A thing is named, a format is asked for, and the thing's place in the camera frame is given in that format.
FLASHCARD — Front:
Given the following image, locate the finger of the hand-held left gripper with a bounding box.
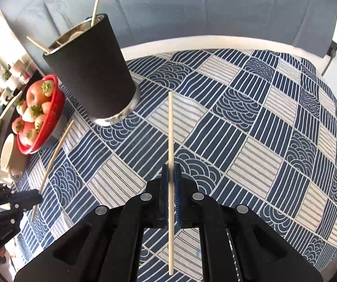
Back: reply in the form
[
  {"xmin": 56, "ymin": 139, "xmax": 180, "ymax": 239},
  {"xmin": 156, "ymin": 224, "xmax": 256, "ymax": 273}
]
[
  {"xmin": 0, "ymin": 200, "xmax": 41, "ymax": 216},
  {"xmin": 0, "ymin": 188, "xmax": 43, "ymax": 204}
]

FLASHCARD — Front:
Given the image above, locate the red apple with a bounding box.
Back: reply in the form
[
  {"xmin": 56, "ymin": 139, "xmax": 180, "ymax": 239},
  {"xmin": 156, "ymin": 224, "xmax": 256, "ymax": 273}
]
[
  {"xmin": 12, "ymin": 117, "xmax": 36, "ymax": 136},
  {"xmin": 26, "ymin": 82, "xmax": 50, "ymax": 106}
]

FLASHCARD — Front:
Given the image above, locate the black metal cup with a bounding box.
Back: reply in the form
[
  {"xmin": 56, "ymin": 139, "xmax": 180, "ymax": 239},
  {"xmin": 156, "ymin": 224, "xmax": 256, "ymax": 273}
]
[{"xmin": 43, "ymin": 13, "xmax": 141, "ymax": 127}]

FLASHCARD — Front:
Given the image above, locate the blue fabric headboard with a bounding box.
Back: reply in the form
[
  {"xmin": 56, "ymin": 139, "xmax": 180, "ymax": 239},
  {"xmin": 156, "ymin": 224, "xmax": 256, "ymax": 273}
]
[{"xmin": 0, "ymin": 0, "xmax": 337, "ymax": 63}]

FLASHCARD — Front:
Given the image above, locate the white ceramic cup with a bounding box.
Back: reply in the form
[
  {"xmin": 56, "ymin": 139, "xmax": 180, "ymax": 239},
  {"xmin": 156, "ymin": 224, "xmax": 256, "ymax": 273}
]
[{"xmin": 0, "ymin": 133, "xmax": 29, "ymax": 177}]

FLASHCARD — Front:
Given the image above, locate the small potted plant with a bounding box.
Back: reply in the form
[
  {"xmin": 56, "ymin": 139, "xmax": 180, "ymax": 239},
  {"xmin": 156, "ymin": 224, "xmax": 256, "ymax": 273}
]
[{"xmin": 2, "ymin": 69, "xmax": 20, "ymax": 90}]

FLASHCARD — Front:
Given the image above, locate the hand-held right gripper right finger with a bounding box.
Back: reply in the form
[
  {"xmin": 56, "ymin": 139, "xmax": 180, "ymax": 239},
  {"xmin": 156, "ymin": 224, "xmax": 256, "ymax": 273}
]
[{"xmin": 173, "ymin": 164, "xmax": 323, "ymax": 282}]

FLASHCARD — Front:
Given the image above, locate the glass jar wooden lid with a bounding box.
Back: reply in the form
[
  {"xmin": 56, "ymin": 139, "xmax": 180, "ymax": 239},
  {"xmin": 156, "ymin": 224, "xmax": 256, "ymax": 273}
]
[{"xmin": 18, "ymin": 66, "xmax": 36, "ymax": 84}]

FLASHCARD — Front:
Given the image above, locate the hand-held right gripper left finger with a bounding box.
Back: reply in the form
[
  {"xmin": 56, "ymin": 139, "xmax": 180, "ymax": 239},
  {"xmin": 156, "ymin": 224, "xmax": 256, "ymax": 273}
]
[{"xmin": 14, "ymin": 164, "xmax": 171, "ymax": 282}]

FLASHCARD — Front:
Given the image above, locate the grey cable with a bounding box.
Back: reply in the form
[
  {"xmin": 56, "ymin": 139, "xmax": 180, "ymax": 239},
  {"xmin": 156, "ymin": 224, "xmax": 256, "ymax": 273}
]
[{"xmin": 321, "ymin": 54, "xmax": 334, "ymax": 75}]

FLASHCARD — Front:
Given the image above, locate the pink lidded jar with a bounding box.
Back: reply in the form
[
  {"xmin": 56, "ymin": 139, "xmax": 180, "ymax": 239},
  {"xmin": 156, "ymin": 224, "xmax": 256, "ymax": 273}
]
[{"xmin": 12, "ymin": 59, "xmax": 28, "ymax": 75}]

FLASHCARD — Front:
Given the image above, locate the white mattress edge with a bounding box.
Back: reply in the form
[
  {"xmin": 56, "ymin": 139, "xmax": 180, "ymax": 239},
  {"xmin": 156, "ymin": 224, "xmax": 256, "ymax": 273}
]
[{"xmin": 121, "ymin": 35, "xmax": 335, "ymax": 65}]

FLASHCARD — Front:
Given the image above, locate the pile of white strawberries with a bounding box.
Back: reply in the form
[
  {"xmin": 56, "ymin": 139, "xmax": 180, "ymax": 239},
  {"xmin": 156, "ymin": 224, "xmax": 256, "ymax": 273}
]
[{"xmin": 15, "ymin": 81, "xmax": 55, "ymax": 147}]

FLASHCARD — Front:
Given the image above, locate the red plastic bowl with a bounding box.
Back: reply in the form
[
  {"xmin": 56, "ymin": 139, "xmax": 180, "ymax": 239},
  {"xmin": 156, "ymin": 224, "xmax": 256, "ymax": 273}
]
[{"xmin": 16, "ymin": 74, "xmax": 67, "ymax": 155}]

